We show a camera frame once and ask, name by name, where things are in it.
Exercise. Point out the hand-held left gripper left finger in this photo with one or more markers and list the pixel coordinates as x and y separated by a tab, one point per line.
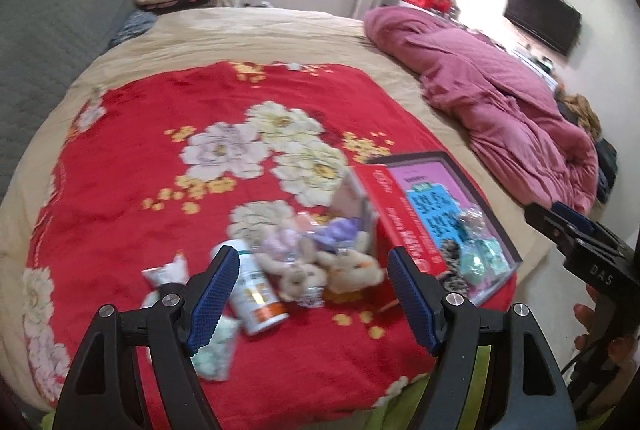
215	300

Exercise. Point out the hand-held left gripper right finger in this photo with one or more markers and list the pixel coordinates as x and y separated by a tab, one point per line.
415	300

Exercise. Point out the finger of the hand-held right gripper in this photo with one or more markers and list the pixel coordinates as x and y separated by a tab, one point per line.
542	217
580	217

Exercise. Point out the leopard print scrunchie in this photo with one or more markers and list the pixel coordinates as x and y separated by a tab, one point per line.
452	260

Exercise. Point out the green floral tissue pack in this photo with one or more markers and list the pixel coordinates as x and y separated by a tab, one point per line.
220	355
495	255

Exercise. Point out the clear plastic bag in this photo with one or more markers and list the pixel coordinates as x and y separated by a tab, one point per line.
470	222

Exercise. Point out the black box tray pink inside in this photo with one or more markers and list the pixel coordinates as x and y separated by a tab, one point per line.
430	175

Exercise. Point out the person's right hand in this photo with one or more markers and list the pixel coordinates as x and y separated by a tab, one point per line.
582	314

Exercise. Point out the white supplement bottle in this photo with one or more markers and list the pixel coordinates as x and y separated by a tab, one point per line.
255	295

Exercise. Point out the yellow white squeeze tube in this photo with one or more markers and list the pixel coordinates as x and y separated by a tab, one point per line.
162	277

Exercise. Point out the dark bag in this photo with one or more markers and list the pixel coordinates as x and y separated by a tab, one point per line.
606	160

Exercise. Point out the brown white plush hamster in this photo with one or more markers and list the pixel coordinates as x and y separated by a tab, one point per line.
350	270

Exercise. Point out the lilac plush toy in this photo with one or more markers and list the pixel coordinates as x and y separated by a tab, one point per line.
277	240

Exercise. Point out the small silver tiara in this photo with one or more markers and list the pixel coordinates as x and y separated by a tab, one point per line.
312	296

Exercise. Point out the purple scrunchie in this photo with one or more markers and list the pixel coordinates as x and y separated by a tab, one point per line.
340	232

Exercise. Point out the brown cloth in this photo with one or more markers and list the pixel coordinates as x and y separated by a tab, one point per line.
580	112

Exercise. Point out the lime green cloth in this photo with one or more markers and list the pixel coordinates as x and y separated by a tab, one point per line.
390	412

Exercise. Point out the white dresser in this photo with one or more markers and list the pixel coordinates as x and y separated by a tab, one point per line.
537	62

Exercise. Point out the pink duvet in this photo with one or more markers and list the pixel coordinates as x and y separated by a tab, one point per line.
475	75

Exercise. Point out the red floral blanket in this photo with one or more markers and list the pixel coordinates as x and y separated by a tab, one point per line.
150	150

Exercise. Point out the blue patterned cloth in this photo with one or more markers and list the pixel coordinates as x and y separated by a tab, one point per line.
132	22

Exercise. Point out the grey quilted headboard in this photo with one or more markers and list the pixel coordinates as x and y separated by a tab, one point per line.
50	35

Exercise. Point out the black wall television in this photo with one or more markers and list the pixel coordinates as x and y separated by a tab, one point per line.
542	15

